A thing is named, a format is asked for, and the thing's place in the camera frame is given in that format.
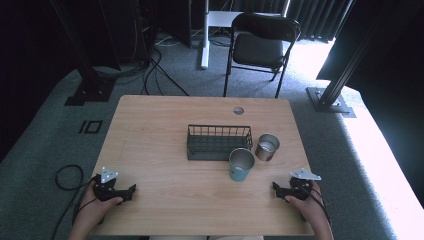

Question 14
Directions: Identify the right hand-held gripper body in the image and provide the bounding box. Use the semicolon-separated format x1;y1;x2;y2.
287;168;322;202

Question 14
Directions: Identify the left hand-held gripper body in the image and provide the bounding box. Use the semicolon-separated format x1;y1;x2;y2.
92;166;125;203

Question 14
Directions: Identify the silver metal cup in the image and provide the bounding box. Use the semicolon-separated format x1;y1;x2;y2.
254;133;281;163

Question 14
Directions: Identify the teal metal cup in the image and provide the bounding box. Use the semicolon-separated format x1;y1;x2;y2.
228;147;256;183

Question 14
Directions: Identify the black wire rack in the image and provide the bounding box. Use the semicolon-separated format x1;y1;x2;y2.
186;124;254;162

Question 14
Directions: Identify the person's left hand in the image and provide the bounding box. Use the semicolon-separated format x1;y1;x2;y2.
73;191;124;231

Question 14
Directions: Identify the person's right hand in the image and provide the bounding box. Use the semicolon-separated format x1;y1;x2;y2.
284;189;330;231

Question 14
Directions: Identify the black metal stand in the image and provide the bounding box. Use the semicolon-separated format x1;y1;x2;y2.
49;0;118;107
305;0;394;119

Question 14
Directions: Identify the black folding chair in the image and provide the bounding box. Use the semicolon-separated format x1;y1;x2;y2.
222;11;302;99

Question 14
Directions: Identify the dark curtain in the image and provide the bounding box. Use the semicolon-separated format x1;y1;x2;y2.
233;0;354;44

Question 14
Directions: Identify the right hand-held gripper cable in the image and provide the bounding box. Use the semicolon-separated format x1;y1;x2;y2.
298;182;333;231

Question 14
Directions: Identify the hand-held gripper cable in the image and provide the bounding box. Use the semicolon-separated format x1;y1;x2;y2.
298;182;333;231
50;164;101;240

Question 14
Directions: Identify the left hand-held gripper cable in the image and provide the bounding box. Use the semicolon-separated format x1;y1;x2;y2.
50;164;101;240

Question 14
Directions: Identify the bundle of grey floor cables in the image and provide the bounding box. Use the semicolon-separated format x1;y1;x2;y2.
92;63;149;86

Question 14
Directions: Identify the black floor cable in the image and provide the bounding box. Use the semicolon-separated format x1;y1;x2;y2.
141;48;190;97

